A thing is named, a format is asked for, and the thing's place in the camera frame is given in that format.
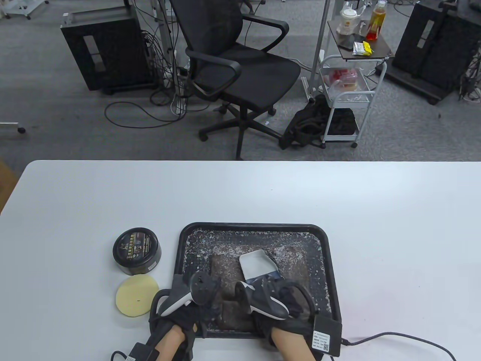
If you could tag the person's right hand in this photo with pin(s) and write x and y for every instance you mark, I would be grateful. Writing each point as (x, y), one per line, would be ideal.
(266, 325)

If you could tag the person's left hand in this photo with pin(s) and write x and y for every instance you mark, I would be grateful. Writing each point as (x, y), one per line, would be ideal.
(184, 319)

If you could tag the white wiping cloth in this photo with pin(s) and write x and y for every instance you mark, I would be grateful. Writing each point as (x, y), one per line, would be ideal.
(255, 263)

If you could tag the brown leather bag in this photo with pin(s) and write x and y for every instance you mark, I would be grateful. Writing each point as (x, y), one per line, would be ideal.
(229, 270)

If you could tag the black leather care cream tin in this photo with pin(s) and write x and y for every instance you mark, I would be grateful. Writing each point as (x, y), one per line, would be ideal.
(135, 246)

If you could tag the person's right forearm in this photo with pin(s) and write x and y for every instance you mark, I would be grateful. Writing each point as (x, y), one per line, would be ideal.
(289, 346)

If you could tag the person's left forearm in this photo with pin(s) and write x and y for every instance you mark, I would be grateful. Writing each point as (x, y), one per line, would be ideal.
(171, 346)

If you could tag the black fabric bag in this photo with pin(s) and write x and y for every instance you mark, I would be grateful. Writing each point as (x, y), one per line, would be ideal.
(342, 122)

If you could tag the black and white controller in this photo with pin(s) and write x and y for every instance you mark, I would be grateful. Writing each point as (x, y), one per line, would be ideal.
(203, 287)
(266, 302)

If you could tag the yellow round sponge pad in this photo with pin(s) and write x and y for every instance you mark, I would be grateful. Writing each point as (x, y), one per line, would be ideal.
(133, 297)

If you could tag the black battery box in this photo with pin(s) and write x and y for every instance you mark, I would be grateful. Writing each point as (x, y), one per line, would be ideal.
(325, 334)

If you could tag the black plastic tray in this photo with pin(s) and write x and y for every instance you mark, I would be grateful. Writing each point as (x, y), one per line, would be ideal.
(319, 240)

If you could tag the black backpack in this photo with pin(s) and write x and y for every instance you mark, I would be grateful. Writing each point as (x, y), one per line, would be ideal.
(304, 120)

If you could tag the black office chair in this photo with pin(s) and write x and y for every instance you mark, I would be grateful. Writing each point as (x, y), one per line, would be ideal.
(244, 75)

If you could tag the red snack package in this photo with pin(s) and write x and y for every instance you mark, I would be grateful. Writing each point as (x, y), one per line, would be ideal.
(340, 77)

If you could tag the white stand leg with caster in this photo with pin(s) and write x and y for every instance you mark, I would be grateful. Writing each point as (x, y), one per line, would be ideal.
(9, 126)

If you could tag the black computer tower cabinet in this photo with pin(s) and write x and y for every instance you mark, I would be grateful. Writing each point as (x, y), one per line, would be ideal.
(112, 49)

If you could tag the silver metal pole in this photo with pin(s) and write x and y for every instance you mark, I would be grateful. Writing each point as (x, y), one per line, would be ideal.
(320, 37)

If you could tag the yellow black packet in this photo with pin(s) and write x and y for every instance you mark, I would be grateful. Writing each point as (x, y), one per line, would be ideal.
(361, 48)

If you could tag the white rolling cart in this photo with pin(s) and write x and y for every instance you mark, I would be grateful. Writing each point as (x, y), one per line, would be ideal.
(379, 47)

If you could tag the white lidded cup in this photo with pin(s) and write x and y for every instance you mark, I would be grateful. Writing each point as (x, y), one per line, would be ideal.
(347, 20)

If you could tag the orange drink bottle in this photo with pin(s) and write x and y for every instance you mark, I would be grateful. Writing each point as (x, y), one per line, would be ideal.
(377, 22)

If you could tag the black equipment cabinet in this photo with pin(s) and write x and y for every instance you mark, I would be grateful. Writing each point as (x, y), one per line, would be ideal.
(432, 45)

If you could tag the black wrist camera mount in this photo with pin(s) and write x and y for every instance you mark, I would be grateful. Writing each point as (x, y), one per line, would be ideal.
(144, 351)

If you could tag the white metal post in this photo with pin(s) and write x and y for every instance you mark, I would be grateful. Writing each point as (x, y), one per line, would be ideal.
(165, 37)

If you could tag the white wheeled frame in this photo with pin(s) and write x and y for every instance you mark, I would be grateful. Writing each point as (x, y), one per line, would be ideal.
(18, 14)

